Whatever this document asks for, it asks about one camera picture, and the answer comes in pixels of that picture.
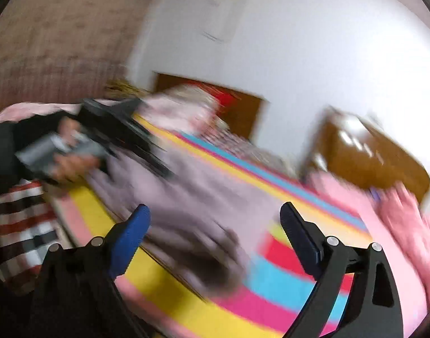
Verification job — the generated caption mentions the lilac fleece pants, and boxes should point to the lilac fleece pants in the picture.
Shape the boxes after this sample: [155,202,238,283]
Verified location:
[87,143,281,297]

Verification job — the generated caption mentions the black left sleeve forearm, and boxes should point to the black left sleeve forearm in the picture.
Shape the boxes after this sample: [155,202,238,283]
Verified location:
[0,111,80,196]

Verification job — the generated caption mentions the left hand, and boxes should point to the left hand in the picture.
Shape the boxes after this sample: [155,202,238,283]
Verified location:
[51,117,100,184]

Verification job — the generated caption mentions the leopard print cushion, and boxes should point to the leopard print cushion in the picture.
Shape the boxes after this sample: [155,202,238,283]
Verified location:
[104,79,150,101]

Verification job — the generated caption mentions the pink bed sheet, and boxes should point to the pink bed sheet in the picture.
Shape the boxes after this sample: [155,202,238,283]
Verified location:
[305,172,427,337]

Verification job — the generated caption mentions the pink floral folded quilt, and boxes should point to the pink floral folded quilt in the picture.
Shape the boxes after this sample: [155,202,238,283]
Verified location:
[0,85,219,134]

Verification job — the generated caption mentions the rainbow striped blanket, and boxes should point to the rainbow striped blanket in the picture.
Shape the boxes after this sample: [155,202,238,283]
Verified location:
[50,112,376,338]

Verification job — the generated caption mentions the red black plaid sheet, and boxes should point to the red black plaid sheet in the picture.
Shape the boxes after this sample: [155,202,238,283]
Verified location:
[0,180,59,295]

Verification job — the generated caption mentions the pink crumpled quilt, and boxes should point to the pink crumpled quilt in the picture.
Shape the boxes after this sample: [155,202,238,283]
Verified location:
[378,182,430,308]

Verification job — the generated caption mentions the striped floral curtain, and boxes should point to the striped floral curtain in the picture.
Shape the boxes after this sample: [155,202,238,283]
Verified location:
[0,0,153,111]

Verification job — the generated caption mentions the nightstand with floral cover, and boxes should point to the nightstand with floral cover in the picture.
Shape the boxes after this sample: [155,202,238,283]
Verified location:
[234,142,298,180]

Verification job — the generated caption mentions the red embroidered pillow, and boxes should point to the red embroidered pillow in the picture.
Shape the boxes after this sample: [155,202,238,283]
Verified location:
[203,86,239,114]

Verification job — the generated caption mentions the dark brown flat headboard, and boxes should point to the dark brown flat headboard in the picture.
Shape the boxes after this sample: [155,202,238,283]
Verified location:
[153,72,265,140]

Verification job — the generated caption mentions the glossy brown padded headboard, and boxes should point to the glossy brown padded headboard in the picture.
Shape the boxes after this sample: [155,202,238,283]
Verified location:
[300,108,430,202]

